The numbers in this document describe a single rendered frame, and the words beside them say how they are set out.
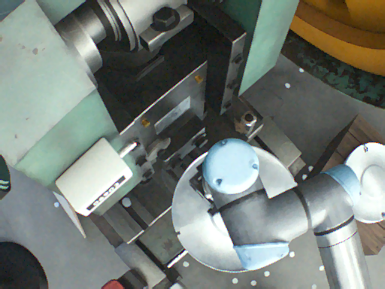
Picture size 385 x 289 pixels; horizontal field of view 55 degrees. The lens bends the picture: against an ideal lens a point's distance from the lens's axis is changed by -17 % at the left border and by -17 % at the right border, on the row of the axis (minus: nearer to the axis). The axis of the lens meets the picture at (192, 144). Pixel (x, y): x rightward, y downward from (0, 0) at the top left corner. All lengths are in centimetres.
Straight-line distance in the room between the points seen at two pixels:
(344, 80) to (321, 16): 14
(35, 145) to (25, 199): 156
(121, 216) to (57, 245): 82
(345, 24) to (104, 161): 55
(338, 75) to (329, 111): 108
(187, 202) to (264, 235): 38
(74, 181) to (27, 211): 147
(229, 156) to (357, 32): 36
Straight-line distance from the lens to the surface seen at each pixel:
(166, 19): 41
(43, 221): 185
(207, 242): 95
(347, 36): 79
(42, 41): 31
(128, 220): 104
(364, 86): 83
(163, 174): 96
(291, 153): 115
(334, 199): 63
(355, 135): 156
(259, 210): 60
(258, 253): 60
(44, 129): 33
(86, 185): 41
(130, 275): 103
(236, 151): 59
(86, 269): 178
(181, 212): 95
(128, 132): 50
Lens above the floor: 173
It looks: 75 degrees down
